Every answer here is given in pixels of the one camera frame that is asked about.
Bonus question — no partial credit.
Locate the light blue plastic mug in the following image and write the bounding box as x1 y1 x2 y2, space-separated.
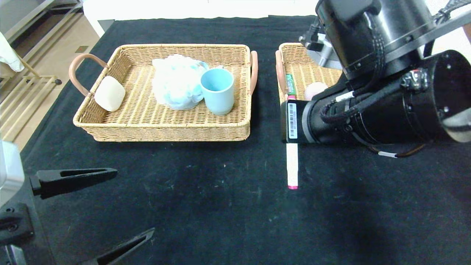
200 68 235 116

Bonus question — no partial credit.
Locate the white marker with pink cap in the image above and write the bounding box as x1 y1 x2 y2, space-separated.
286 94 299 190

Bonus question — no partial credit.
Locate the light blue mesh bath pouf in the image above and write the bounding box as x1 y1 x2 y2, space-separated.
152 54 209 110

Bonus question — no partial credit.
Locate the smooth pink round bun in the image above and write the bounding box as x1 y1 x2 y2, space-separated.
304 82 328 101

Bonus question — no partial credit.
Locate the wicker basket holding soap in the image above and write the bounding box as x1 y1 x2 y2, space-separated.
69 44 258 142

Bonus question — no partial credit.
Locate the wicker basket holding food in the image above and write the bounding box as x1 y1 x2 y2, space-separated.
275 43 345 104

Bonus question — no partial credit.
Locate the black tablecloth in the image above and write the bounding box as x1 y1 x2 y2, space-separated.
0 15 471 265

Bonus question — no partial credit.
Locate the white soap bar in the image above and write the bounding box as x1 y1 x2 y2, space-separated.
94 76 126 112

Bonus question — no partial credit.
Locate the wooden rolling rack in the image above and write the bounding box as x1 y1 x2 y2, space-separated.
0 55 63 142

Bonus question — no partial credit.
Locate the grey wooden shelf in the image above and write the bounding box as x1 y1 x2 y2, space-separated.
0 0 85 46

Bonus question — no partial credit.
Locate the white cloth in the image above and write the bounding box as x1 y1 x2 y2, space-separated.
0 31 25 73

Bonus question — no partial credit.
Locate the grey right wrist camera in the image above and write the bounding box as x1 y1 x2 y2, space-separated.
305 31 343 70

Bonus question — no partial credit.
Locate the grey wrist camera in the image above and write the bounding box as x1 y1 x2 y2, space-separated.
0 141 25 207
305 31 343 70

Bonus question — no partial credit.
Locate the black right camera cable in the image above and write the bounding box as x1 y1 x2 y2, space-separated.
298 17 325 52

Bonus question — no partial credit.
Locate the braided right arm cable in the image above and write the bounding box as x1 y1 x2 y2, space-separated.
319 79 428 159

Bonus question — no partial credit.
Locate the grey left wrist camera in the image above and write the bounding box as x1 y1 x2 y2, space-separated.
0 141 25 207

